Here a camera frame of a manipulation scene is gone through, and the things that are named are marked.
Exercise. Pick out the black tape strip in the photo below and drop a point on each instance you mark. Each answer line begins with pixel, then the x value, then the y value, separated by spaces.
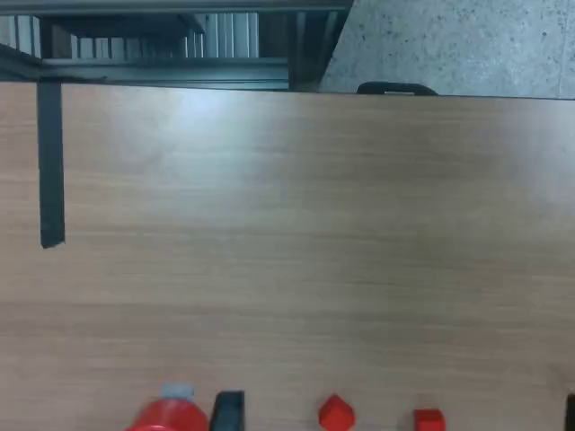
pixel 51 170

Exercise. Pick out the red plastic cup bin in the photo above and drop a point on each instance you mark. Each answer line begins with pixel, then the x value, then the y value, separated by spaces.
pixel 170 415

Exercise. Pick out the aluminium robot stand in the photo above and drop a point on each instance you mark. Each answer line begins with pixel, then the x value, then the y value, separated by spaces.
pixel 157 67

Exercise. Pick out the red cube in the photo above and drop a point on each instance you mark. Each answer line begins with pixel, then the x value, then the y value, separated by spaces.
pixel 429 421
pixel 336 413

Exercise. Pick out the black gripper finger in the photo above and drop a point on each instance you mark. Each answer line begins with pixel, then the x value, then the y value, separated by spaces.
pixel 229 413
pixel 570 415

